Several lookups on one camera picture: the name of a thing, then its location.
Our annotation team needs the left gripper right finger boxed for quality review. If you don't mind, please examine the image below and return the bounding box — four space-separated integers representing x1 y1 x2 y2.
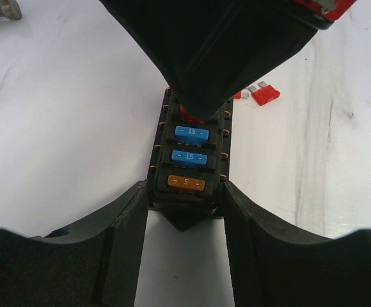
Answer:
223 182 371 306

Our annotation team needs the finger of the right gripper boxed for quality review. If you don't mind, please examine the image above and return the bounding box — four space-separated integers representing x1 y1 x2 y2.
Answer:
104 1 319 119

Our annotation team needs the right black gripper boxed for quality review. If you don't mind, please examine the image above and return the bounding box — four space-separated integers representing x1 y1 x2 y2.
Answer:
294 0 356 29

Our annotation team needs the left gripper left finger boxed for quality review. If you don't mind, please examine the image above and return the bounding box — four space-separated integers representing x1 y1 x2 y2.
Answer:
0 181 148 306

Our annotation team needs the red blade fuse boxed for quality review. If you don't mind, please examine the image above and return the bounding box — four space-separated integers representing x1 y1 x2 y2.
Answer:
233 86 257 100
252 81 281 106
180 105 206 123

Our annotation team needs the black fuse box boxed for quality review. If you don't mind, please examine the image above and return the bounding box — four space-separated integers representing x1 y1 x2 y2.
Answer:
147 88 233 231

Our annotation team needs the blue blade fuse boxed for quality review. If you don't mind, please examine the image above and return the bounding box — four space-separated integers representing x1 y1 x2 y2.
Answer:
175 126 209 145
171 150 208 168

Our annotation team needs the orange blade fuse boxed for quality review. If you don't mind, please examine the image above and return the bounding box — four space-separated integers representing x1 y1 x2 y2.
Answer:
167 175 205 193

